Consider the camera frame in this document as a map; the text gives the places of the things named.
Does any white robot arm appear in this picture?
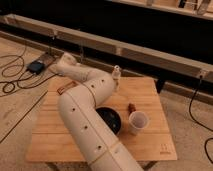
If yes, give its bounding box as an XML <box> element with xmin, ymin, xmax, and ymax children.
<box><xmin>56</xmin><ymin>53</ymin><xmax>143</xmax><ymax>171</ymax></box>

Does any blue power box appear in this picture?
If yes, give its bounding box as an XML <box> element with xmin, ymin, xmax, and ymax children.
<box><xmin>27</xmin><ymin>61</ymin><xmax>45</xmax><ymax>74</ymax></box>

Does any small white bottle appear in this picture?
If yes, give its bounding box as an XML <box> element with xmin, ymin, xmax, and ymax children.
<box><xmin>112</xmin><ymin>65</ymin><xmax>121</xmax><ymax>90</ymax></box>

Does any long wooden beam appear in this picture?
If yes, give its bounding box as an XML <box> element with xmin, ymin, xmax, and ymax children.
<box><xmin>0</xmin><ymin>14</ymin><xmax>213</xmax><ymax>83</ymax></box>

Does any black bowl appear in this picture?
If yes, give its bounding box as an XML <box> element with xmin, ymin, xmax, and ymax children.
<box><xmin>96</xmin><ymin>107</ymin><xmax>121</xmax><ymax>135</ymax></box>

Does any small brown object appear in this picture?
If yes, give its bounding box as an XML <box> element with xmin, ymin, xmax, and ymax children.
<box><xmin>128</xmin><ymin>103</ymin><xmax>136</xmax><ymax>113</ymax></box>

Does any wooden table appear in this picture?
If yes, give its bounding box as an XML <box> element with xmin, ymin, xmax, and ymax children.
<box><xmin>26</xmin><ymin>77</ymin><xmax>177</xmax><ymax>171</ymax></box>

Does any clear plastic cup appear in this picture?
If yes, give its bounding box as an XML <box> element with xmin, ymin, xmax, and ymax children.
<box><xmin>128</xmin><ymin>111</ymin><xmax>149</xmax><ymax>135</ymax></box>

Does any black cable on right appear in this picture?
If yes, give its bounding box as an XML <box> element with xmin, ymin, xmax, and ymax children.
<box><xmin>188</xmin><ymin>75</ymin><xmax>213</xmax><ymax>164</ymax></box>

